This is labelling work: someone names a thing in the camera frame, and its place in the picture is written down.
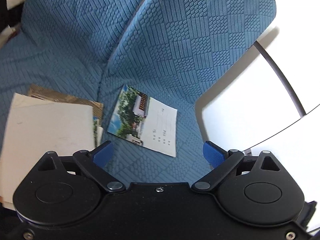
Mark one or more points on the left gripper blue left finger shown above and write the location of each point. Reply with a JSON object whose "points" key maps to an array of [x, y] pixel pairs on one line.
{"points": [[92, 163]]}

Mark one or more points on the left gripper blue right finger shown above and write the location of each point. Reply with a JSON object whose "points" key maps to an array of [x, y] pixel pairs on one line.
{"points": [[223, 164]]}

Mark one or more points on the landscape photo postcard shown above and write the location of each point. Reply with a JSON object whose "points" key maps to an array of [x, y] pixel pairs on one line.
{"points": [[144, 121]]}

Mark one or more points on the white square card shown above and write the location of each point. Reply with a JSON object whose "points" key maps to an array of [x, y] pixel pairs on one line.
{"points": [[34, 127]]}

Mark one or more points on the postcard under white card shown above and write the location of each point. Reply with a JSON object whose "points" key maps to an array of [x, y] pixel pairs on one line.
{"points": [[97, 131]]}

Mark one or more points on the brown patterned booklet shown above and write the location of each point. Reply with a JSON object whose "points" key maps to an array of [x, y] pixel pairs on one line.
{"points": [[39, 92]]}

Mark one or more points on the right blue textured chair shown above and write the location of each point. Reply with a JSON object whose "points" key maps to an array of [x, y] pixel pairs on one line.
{"points": [[174, 51]]}

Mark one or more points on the blue textured chair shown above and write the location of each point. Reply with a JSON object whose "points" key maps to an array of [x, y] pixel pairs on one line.
{"points": [[174, 51], [63, 45]]}

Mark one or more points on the left blue textured chair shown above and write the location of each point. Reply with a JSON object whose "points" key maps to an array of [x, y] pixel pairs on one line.
{"points": [[63, 45]]}

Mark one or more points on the red black striped blanket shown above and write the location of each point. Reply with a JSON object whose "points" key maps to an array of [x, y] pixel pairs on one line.
{"points": [[11, 11]]}

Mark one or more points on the grey metal rail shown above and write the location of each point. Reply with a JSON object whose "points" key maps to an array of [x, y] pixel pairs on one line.
{"points": [[297, 103]]}

